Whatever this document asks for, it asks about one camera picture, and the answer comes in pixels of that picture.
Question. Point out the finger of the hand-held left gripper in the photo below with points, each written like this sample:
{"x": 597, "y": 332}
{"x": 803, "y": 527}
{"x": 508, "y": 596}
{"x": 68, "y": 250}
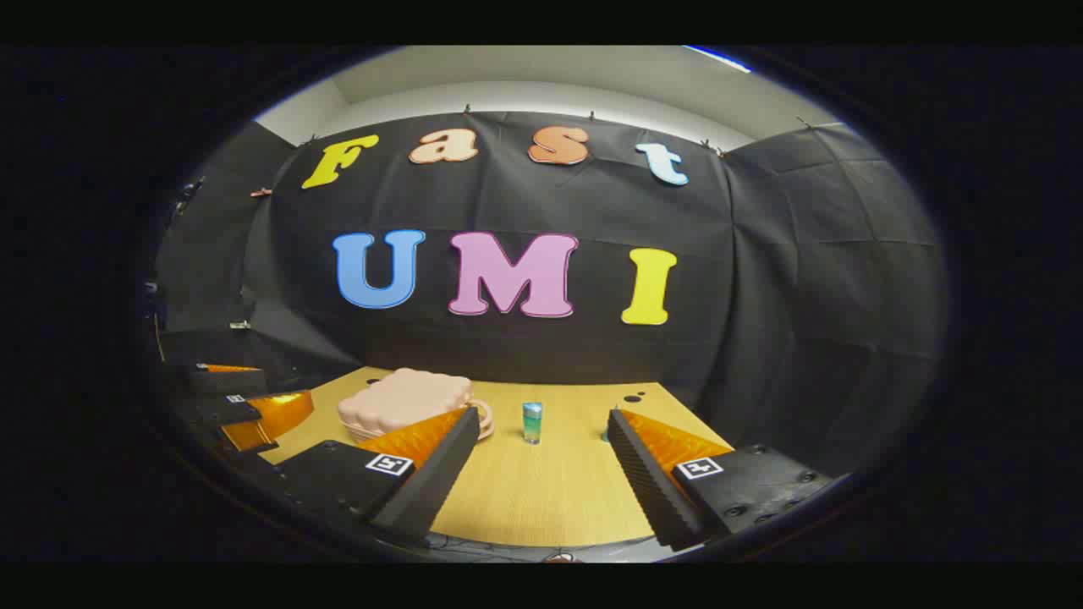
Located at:
{"x": 271, "y": 419}
{"x": 224, "y": 382}

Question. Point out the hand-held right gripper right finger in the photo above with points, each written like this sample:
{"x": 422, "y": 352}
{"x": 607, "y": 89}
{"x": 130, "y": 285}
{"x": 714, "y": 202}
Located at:
{"x": 647, "y": 482}

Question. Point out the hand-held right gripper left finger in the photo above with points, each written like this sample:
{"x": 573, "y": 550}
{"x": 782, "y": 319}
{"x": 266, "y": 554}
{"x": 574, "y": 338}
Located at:
{"x": 440, "y": 474}

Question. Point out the pink suitcase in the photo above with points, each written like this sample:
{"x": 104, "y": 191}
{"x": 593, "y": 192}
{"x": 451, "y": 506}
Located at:
{"x": 406, "y": 397}

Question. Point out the blue glass bottle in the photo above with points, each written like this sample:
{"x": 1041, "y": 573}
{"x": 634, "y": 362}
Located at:
{"x": 532, "y": 423}

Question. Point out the black backdrop cloth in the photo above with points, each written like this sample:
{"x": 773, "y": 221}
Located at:
{"x": 761, "y": 296}

